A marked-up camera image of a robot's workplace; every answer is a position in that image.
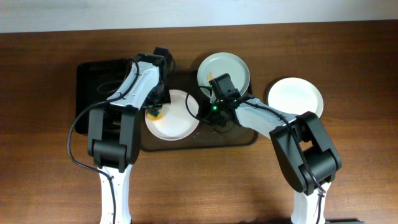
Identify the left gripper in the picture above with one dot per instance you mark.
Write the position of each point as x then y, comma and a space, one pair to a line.
157, 106

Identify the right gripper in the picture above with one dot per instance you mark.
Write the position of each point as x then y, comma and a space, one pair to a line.
212, 116

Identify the green yellow sponge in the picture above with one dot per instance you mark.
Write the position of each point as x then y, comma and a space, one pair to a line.
154, 114

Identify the white plate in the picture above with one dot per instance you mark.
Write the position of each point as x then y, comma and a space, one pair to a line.
174, 122
295, 96
218, 64

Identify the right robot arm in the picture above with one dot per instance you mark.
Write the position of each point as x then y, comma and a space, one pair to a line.
306, 155

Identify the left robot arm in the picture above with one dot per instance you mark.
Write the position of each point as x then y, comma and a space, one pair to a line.
115, 154

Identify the brown serving tray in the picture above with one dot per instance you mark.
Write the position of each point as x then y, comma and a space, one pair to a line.
204, 136

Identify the black plastic tray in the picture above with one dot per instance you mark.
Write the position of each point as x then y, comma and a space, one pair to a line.
94, 83

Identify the white plate top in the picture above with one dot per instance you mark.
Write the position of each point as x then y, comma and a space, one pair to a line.
218, 64

